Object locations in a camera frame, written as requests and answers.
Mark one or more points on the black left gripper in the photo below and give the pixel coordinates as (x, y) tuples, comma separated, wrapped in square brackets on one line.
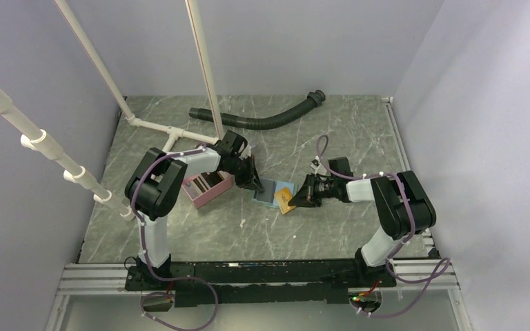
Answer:
[(251, 178)]

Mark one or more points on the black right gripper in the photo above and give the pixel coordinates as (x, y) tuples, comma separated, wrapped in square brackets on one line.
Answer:
[(306, 196)]

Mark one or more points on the mint green card holder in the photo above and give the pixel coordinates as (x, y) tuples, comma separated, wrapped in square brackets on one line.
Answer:
[(279, 185)]

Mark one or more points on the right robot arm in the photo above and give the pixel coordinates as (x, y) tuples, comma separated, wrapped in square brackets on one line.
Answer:
[(403, 207)]

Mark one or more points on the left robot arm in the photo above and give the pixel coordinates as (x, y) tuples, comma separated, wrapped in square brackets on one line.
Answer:
[(154, 187)]

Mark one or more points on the card stack in box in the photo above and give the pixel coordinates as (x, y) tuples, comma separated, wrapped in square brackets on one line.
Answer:
[(204, 182)]

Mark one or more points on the pink card box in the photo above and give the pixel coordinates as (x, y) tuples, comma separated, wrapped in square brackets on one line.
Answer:
[(201, 200)]

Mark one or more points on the white PVC pipe with fittings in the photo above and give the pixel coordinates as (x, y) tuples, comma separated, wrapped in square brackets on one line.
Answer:
[(37, 139)]

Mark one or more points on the white PVC pipe frame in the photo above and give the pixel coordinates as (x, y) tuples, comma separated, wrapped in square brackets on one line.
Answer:
[(144, 51)]

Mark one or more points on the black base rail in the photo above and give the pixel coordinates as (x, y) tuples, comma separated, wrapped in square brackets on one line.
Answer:
[(333, 281)]

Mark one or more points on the aluminium frame rail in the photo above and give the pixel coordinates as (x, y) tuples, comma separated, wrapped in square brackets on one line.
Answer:
[(112, 278)]

